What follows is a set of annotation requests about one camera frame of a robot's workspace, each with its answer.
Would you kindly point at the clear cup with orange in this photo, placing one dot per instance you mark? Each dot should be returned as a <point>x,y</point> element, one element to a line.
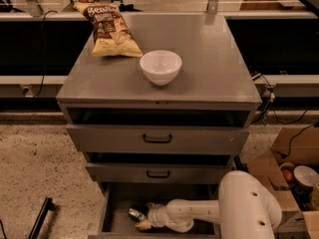
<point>287,169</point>

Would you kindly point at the white ceramic bowl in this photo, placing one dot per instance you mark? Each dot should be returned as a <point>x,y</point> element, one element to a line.
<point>160,67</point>

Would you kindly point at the grey open bottom drawer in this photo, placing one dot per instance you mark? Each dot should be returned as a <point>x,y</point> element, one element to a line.
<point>119,197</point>

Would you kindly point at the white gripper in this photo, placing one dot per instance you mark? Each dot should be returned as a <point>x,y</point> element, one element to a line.
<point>155,214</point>

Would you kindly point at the white bowl in box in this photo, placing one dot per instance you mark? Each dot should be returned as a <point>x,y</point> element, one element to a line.
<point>306,176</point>

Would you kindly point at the grey metal drawer cabinet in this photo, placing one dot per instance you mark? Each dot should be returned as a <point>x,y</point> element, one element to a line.
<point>213,87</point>

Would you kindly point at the green soda can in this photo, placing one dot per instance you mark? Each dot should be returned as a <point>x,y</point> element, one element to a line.
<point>136,215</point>

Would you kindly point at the grey top drawer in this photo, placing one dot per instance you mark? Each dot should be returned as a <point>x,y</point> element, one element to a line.
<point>157,139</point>

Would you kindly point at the black metal bar on floor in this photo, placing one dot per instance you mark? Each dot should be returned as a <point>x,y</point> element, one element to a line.
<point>47,206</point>

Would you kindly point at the yellow brown chip bag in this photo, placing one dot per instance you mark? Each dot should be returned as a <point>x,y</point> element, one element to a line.
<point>111,34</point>

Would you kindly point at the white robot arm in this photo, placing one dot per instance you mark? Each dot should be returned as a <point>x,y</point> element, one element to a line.
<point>245,209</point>

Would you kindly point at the brown cardboard box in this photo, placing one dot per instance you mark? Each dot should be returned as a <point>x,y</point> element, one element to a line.
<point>271,158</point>

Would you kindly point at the grey middle drawer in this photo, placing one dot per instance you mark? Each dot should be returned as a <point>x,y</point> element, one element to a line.
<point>156,173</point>

